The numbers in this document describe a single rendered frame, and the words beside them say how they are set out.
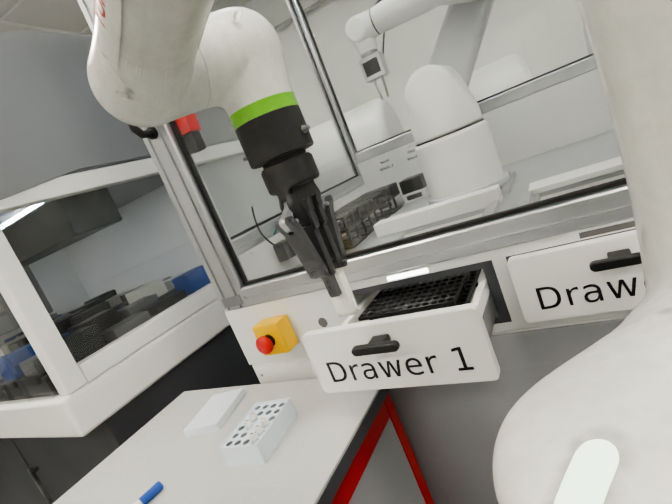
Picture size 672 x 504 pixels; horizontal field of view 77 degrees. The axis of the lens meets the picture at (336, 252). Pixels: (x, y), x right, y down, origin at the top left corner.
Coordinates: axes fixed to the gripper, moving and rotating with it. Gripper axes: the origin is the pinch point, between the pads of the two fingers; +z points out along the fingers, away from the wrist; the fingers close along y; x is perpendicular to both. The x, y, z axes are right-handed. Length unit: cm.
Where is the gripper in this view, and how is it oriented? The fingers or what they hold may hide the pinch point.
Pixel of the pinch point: (340, 292)
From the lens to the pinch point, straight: 62.0
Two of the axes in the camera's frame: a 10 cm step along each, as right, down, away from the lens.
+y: -4.3, 3.5, -8.3
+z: 3.8, 9.1, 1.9
